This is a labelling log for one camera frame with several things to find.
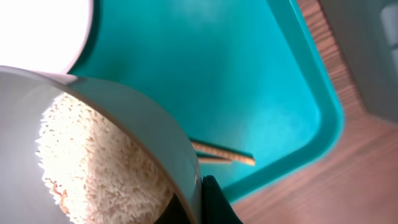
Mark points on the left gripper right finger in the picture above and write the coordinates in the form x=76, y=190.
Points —
x=215, y=208

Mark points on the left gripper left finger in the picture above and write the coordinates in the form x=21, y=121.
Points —
x=174, y=213

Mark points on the cooked white rice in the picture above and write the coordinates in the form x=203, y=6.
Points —
x=94, y=171

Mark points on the grey bowl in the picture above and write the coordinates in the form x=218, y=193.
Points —
x=25, y=95

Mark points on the grey dishwasher rack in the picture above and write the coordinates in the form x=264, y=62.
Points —
x=366, y=31

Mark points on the left wooden chopstick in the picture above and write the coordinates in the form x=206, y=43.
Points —
x=213, y=160

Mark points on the wooden chopstick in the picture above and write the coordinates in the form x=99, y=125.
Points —
x=223, y=153
x=213, y=160

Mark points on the right wooden chopstick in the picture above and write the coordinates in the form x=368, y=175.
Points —
x=223, y=153

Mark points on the teal serving tray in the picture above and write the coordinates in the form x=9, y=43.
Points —
x=242, y=75

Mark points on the large white plate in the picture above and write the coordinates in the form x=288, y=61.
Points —
x=44, y=35

